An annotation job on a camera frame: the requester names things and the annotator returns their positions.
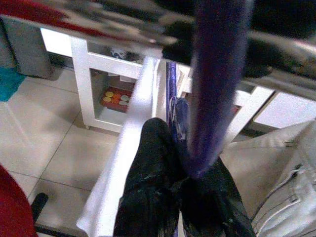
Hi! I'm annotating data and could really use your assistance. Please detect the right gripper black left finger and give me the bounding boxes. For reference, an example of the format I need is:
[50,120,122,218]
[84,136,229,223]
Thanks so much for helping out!
[114,118,186,237]

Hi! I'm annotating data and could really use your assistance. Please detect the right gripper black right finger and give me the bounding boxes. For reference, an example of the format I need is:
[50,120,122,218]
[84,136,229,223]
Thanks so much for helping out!
[179,158,256,237]

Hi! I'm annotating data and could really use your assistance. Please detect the white t-shirt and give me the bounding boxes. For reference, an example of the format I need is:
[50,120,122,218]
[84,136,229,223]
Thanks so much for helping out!
[76,57,165,237]

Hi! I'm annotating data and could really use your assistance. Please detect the blue clothes hanger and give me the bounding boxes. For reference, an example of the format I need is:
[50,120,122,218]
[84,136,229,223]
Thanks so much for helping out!
[164,0,253,180]

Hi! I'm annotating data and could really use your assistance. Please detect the beige trousers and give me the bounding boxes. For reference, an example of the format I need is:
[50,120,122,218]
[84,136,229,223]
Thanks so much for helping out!
[221,120,316,237]

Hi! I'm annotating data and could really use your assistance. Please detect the red tray with discs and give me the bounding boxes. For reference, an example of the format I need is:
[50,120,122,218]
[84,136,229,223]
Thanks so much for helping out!
[99,85,133,114]

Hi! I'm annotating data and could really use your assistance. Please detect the black base bar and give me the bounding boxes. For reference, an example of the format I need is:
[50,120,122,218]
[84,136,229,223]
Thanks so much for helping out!
[31,193,83,237]

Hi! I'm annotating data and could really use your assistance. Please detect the white storage box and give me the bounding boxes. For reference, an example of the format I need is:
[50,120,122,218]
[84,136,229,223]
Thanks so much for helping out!
[253,91,316,129]

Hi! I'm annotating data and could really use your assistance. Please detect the white shelf unit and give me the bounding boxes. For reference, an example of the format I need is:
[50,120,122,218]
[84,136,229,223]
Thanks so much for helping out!
[40,26,276,139]

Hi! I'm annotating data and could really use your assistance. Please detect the patterned cup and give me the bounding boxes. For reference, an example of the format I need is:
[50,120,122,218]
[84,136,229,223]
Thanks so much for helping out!
[110,48,127,60]

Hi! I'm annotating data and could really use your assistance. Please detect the red fabric object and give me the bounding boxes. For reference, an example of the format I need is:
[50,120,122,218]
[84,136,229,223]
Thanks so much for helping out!
[0,164,38,237]

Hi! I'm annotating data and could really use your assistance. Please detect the teal mat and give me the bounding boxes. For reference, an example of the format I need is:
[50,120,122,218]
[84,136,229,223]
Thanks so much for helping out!
[0,66,27,102]

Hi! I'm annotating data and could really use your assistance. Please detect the grey cabinet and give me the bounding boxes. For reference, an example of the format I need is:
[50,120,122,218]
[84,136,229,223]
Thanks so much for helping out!
[0,16,54,80]

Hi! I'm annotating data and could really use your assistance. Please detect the silver clothes rail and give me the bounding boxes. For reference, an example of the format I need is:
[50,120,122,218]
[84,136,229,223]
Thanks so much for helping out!
[0,9,316,75]

